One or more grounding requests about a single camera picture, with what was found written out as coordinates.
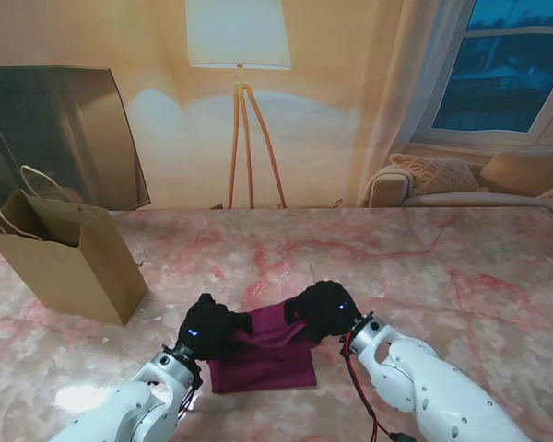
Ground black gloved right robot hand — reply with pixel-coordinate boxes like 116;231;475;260
283;280;363;344

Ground white framed window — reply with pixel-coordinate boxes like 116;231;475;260
414;0;553;148

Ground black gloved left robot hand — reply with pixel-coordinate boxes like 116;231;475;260
175;293;253;362

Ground beige sofa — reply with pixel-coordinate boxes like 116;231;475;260
366;154;553;208

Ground dark grey flat screen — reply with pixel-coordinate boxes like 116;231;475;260
0;65;152;217

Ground white tripod floor lamp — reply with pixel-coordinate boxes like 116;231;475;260
185;0;292;210

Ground kraft paper bag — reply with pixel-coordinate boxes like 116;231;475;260
0;164;149;327

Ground left wrist cable bundle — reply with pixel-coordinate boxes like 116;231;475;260
174;358;203;423

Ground right wrist cable bundle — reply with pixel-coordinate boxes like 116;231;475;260
339;333;418;442

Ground magenta shorts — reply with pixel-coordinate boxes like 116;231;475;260
206;301;318;395

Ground wrist cable bundle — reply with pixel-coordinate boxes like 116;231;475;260
174;358;203;423
339;333;418;442

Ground sheer white curtain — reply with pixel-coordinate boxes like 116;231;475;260
357;0;478;206

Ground plain tan cushion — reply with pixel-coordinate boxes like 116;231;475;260
478;154;553;195

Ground cream knitted cushion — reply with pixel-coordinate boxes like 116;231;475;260
389;153;489;194

